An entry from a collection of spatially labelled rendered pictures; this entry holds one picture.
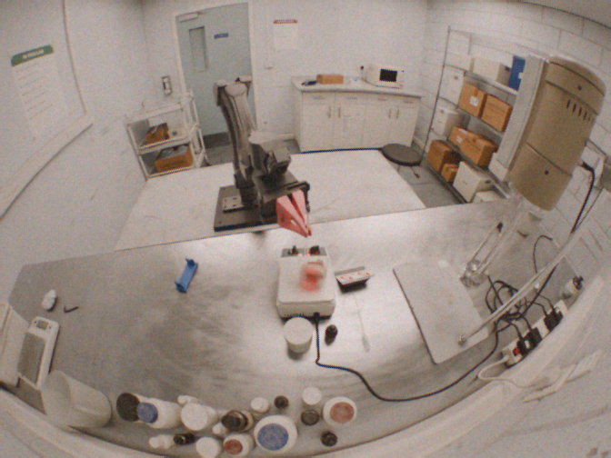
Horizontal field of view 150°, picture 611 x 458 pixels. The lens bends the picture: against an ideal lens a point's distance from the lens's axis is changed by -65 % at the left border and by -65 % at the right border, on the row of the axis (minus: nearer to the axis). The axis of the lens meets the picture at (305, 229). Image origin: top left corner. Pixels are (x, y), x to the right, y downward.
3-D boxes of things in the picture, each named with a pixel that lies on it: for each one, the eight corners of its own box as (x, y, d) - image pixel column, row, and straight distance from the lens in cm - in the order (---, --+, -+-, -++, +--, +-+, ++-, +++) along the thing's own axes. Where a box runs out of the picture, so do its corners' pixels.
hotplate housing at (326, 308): (280, 253, 68) (278, 235, 62) (325, 253, 68) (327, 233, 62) (278, 327, 57) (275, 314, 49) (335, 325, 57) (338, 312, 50)
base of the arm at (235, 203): (277, 184, 76) (275, 173, 82) (216, 194, 77) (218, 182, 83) (279, 203, 81) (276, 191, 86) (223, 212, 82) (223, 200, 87)
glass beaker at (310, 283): (296, 272, 54) (295, 248, 47) (324, 268, 54) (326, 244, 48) (300, 299, 50) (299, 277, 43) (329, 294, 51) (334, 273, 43)
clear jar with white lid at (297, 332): (285, 353, 55) (281, 343, 47) (286, 329, 56) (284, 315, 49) (311, 354, 54) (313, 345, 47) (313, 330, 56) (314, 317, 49)
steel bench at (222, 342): (109, 336, 208) (23, 264, 160) (452, 286, 199) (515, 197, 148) (102, 422, 202) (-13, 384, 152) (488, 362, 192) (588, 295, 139)
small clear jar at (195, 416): (213, 402, 57) (201, 399, 50) (223, 425, 56) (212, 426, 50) (190, 408, 59) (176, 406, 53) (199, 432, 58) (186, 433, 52)
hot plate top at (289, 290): (279, 259, 57) (279, 256, 56) (329, 257, 57) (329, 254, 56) (278, 303, 50) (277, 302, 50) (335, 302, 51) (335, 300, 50)
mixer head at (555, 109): (478, 166, 46) (516, 35, 44) (507, 167, 55) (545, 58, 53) (534, 224, 40) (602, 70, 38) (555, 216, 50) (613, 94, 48)
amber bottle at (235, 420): (230, 422, 55) (211, 423, 45) (239, 406, 55) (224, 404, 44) (248, 433, 55) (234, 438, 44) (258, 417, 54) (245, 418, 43)
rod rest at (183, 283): (189, 262, 74) (185, 254, 71) (198, 263, 72) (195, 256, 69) (176, 290, 70) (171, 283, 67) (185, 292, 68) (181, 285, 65)
